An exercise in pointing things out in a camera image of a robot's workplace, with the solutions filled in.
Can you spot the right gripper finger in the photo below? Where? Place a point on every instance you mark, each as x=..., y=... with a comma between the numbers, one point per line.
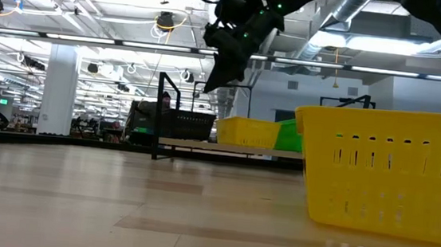
x=218, y=75
x=238, y=69

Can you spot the yellow slotted plastic basket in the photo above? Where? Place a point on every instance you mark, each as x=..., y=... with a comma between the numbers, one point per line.
x=247, y=134
x=384, y=126

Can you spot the green slotted plastic basket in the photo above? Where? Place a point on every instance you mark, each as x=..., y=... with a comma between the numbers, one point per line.
x=289, y=139
x=290, y=121

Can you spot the person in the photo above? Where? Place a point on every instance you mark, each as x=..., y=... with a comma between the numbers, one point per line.
x=166, y=98

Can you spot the long ceiling light strip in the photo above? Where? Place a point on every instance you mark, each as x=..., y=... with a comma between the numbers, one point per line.
x=80, y=38

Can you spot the white pillar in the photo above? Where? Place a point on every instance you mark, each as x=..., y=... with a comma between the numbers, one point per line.
x=59, y=93

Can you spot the green exit sign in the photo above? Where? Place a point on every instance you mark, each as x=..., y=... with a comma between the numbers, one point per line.
x=3, y=101

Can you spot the grey wall vent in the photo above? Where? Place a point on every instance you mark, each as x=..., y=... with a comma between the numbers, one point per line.
x=352, y=91
x=292, y=85

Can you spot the dark wall panel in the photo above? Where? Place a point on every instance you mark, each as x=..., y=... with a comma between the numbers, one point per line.
x=285, y=114

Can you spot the wooden shelf with black frame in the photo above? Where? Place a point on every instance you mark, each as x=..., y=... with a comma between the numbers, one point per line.
x=202, y=145

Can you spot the silver smooth ventilation duct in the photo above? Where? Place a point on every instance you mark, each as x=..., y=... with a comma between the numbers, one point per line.
x=348, y=6

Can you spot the black aluminium table frame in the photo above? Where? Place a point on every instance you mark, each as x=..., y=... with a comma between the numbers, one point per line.
x=82, y=143

